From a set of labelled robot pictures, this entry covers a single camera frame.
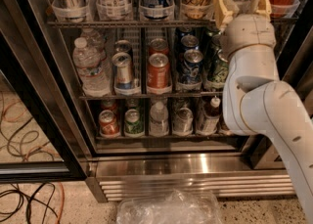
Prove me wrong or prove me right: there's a left glass fridge door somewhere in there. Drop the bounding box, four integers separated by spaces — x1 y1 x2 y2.
0 28 86 183

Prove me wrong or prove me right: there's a water bottle bottom shelf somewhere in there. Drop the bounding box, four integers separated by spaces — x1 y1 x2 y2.
149 101 169 137

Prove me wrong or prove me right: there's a silver can bottom shelf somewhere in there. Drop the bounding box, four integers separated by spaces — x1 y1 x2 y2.
173 108 193 133

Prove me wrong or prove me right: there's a front silver red bull can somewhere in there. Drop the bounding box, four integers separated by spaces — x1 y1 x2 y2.
112 52 134 89

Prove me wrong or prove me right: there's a black cable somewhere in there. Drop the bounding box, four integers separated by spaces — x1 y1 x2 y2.
0 182 60 224

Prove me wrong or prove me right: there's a front blue pepsi can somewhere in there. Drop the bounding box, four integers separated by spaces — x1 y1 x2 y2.
179 49 203 84

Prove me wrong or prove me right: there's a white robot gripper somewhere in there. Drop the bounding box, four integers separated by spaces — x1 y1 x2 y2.
213 0 276 58

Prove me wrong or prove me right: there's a rear water bottle middle shelf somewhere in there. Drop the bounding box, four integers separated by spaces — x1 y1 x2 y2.
81 28 107 61

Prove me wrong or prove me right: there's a rear orange soda can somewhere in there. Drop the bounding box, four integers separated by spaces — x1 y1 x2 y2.
149 38 169 55

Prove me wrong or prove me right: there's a green can bottom shelf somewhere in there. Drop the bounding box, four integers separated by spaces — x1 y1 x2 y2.
124 109 144 134

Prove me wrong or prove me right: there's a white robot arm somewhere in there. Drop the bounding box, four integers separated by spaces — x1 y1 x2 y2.
213 0 313 224

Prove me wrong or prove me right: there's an orange soda can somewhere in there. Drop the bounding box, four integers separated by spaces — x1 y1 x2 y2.
149 38 169 55
148 53 170 89

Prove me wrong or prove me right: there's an orange cable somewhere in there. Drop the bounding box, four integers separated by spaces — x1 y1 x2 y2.
53 182 66 224

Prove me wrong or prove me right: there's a silver red bull can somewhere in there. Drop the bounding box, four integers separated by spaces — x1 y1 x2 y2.
114 39 133 56
112 52 134 89

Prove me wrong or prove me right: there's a front orange soda can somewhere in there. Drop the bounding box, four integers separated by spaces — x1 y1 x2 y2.
148 53 170 89

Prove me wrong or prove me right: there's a clear plastic container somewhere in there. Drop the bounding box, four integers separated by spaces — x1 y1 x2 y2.
116 190 223 224

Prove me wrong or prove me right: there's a green soda can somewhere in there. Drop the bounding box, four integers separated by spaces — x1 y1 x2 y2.
205 34 221 58
207 50 229 83

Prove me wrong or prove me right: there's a middle blue pepsi can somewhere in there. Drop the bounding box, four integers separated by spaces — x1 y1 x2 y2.
178 35 199 53

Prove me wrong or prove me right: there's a front water bottle middle shelf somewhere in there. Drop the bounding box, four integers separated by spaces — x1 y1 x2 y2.
72 37 111 97

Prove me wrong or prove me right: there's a red can bottom shelf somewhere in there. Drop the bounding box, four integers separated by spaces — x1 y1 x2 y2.
98 110 119 135

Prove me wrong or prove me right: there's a rear silver red bull can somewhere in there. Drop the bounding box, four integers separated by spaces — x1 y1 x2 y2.
114 39 133 56

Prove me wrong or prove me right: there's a front green soda can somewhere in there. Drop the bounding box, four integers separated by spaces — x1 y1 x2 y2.
207 50 229 83

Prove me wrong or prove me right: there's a middle green soda can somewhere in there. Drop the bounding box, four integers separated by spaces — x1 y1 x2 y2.
205 34 221 58

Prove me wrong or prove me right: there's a water bottle shelf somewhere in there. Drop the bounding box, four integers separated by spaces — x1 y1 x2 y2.
81 28 107 61
149 101 169 137
72 37 111 97

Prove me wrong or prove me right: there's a stainless steel fridge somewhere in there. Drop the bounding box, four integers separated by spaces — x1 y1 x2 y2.
0 0 313 203

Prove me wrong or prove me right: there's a juice bottle bottom shelf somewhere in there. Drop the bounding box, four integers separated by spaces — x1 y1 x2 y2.
196 97 221 136

